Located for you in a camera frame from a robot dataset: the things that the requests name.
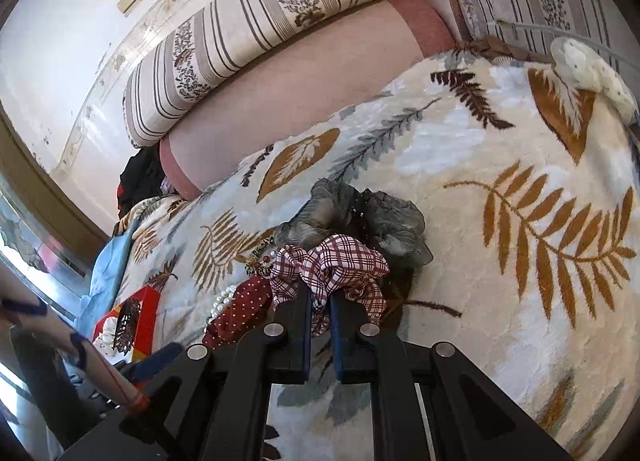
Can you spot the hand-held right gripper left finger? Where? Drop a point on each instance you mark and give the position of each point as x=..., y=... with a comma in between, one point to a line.
x=305, y=323

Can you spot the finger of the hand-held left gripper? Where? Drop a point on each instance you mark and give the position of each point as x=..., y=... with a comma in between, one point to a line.
x=160, y=360

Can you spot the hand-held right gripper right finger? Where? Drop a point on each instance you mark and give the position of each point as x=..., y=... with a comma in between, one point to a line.
x=336, y=326

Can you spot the red cardboard box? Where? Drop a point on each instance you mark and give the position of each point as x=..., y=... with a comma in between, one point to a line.
x=145, y=306

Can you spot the red dotted scrunchie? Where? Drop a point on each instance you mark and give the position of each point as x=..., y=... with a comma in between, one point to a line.
x=245, y=306

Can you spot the plaid scrunchie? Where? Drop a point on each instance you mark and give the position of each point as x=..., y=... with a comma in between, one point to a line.
x=345, y=261

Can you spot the grey organza scrunchie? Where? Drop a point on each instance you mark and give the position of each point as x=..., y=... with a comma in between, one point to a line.
x=320, y=211

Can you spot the person's left forearm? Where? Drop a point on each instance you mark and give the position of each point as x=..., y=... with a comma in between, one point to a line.
x=75, y=341

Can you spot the black hair clip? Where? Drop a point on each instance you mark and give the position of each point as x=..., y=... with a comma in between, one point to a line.
x=127, y=326

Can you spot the white dotted scrunchie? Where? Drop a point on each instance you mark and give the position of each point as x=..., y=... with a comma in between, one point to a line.
x=102, y=336
x=590, y=71

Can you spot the blue cloth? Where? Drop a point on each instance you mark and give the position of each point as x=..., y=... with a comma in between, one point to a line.
x=107, y=276

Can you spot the person's dark pants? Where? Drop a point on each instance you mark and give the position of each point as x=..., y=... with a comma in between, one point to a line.
x=45, y=381

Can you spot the black clothing pile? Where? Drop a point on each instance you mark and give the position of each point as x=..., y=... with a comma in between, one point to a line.
x=142, y=176

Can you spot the leaf printed blanket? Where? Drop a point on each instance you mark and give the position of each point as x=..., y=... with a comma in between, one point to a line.
x=450, y=166

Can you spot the pink bolster cushion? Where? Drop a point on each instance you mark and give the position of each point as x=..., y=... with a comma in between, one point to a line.
x=310, y=101

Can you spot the wooden window frame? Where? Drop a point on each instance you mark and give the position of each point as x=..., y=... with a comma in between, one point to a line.
x=30, y=176

